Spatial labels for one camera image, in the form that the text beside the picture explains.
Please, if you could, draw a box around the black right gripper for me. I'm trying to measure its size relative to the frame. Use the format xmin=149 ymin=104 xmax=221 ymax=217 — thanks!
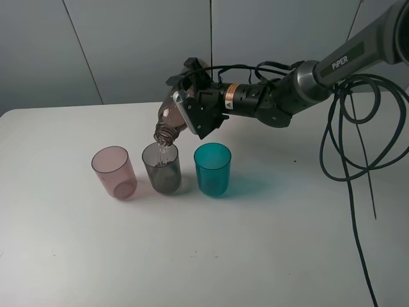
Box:
xmin=166 ymin=58 xmax=275 ymax=118

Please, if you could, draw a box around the brown translucent water bottle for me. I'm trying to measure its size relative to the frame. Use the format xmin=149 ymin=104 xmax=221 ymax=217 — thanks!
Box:
xmin=153 ymin=66 xmax=188 ymax=146

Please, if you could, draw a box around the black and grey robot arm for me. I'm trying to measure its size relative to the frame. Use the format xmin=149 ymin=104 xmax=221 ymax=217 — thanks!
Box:
xmin=165 ymin=1 xmax=408 ymax=134

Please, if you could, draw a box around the teal translucent plastic cup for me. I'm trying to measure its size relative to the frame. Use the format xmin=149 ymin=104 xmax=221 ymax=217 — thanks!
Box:
xmin=194 ymin=143 xmax=232 ymax=197

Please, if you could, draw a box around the grey translucent plastic cup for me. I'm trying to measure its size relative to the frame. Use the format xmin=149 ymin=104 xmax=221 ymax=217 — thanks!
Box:
xmin=142 ymin=143 xmax=181 ymax=194

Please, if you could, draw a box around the pink translucent plastic cup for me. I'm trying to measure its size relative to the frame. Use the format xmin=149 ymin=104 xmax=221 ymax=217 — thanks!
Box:
xmin=91 ymin=146 xmax=137 ymax=200

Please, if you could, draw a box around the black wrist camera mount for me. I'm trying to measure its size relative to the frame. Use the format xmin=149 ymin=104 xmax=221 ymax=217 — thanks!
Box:
xmin=172 ymin=90 xmax=229 ymax=139

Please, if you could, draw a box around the black looping cable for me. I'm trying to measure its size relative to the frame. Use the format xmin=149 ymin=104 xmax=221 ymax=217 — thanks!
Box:
xmin=178 ymin=60 xmax=409 ymax=307

